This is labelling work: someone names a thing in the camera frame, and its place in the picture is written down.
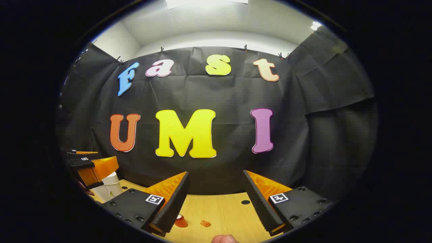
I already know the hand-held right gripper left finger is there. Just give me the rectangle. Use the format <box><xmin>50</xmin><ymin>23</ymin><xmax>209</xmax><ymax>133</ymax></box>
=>
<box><xmin>101</xmin><ymin>171</ymin><xmax>190</xmax><ymax>237</ymax></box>

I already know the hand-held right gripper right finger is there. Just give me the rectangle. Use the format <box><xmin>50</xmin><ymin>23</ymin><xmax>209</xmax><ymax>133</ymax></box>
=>
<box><xmin>242</xmin><ymin>170</ymin><xmax>334</xmax><ymax>237</ymax></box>

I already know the red pop can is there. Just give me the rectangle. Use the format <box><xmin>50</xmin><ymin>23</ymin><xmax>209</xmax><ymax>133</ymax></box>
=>
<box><xmin>174</xmin><ymin>214</ymin><xmax>189</xmax><ymax>228</ymax></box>

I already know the white desktop garbage bin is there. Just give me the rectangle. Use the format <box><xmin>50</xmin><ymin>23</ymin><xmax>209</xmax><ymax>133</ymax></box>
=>
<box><xmin>91</xmin><ymin>171</ymin><xmax>124</xmax><ymax>203</ymax></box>

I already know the wooden desktop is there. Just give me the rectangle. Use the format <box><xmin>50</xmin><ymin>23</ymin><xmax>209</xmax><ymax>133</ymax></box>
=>
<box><xmin>88</xmin><ymin>179</ymin><xmax>294</xmax><ymax>243</ymax></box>

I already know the black backdrop cloth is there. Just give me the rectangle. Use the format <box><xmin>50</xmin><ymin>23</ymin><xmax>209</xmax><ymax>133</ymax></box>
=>
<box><xmin>57</xmin><ymin>25</ymin><xmax>378</xmax><ymax>196</ymax></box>

